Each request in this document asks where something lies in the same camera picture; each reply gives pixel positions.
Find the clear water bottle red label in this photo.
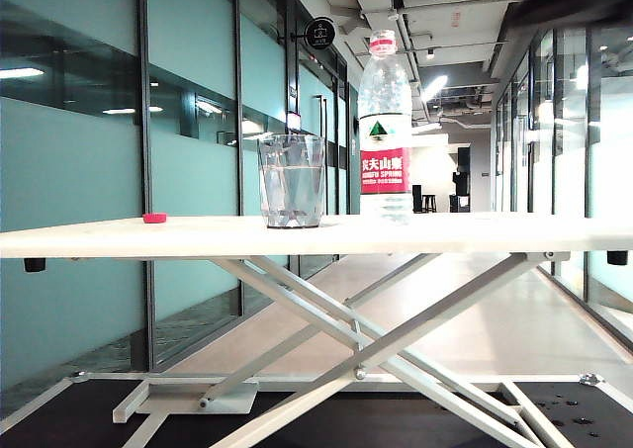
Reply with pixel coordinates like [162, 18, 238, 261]
[357, 29, 414, 224]

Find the clear faceted plastic cup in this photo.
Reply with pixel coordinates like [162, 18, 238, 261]
[256, 134, 327, 230]

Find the round black hanging sign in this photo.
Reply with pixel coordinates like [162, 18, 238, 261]
[290, 18, 337, 49]

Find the black base platform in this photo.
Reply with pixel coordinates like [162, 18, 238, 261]
[0, 377, 633, 448]

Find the white scissor table frame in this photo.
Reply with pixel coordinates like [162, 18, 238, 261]
[63, 250, 607, 448]

